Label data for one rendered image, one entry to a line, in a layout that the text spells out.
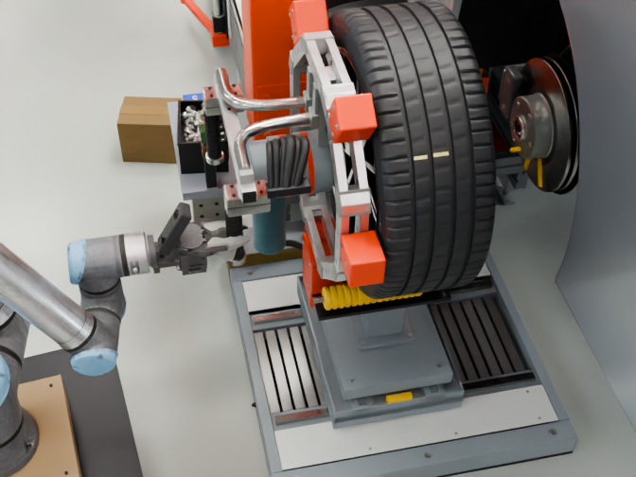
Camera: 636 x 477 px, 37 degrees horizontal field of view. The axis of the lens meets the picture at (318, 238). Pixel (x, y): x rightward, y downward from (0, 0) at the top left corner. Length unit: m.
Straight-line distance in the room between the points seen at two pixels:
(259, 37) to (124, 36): 1.74
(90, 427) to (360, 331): 0.76
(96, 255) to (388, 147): 0.64
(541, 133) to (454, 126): 0.41
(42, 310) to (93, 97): 2.03
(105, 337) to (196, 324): 0.97
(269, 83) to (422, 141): 0.79
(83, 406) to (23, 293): 0.62
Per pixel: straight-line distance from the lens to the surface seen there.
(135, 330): 2.93
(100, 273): 1.98
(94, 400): 2.42
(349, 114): 1.80
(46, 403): 2.33
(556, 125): 2.23
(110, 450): 2.33
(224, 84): 2.10
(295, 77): 2.27
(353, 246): 1.90
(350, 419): 2.55
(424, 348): 2.58
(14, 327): 2.18
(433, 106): 1.87
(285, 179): 1.87
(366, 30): 1.97
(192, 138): 2.67
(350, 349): 2.56
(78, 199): 3.37
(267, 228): 2.36
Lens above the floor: 2.24
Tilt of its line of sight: 45 degrees down
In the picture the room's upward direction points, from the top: 1 degrees clockwise
